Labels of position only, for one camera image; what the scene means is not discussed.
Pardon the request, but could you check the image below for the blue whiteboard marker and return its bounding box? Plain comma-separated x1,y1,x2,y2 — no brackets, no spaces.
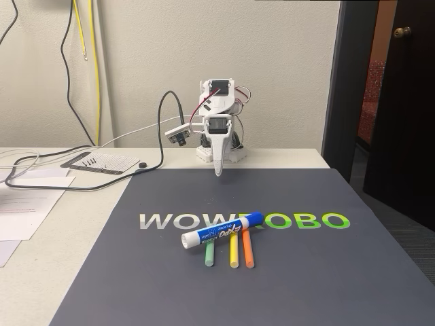
181,211,265,250

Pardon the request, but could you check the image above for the striped screw card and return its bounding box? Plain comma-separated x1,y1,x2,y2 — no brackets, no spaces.
60,151,141,176

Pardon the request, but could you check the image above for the orange chalk stick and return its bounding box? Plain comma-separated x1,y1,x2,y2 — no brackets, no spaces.
241,229,256,269

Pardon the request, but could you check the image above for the yellow chalk stick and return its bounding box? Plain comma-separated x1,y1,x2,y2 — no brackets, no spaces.
229,234,239,269

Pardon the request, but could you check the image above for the green chalk stick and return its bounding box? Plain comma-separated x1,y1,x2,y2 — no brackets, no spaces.
203,241,215,268

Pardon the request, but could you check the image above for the red upholstered seat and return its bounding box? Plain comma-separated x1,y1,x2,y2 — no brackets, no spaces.
357,59,387,147

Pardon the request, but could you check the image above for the grey WOWROBO mat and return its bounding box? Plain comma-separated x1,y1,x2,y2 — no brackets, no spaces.
49,168,435,326

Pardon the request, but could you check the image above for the blank white paper sheet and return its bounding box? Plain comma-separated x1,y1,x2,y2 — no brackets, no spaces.
0,168,76,188

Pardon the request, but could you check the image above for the dark wooden door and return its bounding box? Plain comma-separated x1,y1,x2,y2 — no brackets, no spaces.
362,0,435,234

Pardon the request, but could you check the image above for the printed white paper sheet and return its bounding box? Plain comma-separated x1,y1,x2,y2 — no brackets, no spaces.
0,185,67,241

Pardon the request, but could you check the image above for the pale lavender paper sheet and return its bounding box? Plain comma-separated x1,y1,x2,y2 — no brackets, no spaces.
0,240,22,268

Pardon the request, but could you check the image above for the red servo wire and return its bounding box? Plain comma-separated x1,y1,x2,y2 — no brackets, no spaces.
189,87,222,127

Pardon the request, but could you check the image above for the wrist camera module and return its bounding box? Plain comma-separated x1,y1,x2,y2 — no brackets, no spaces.
164,122,192,147

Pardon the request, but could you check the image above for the black camera cable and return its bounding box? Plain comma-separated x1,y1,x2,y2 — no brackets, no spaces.
5,0,186,192

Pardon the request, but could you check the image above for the white cable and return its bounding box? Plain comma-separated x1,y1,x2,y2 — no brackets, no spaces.
0,115,205,177

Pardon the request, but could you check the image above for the dark grey door frame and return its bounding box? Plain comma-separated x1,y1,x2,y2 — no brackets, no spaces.
321,0,380,184

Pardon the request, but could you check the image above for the yellow wire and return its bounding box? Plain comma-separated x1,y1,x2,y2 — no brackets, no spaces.
73,0,88,62

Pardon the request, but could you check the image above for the thin black cable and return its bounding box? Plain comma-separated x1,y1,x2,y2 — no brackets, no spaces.
0,0,19,46

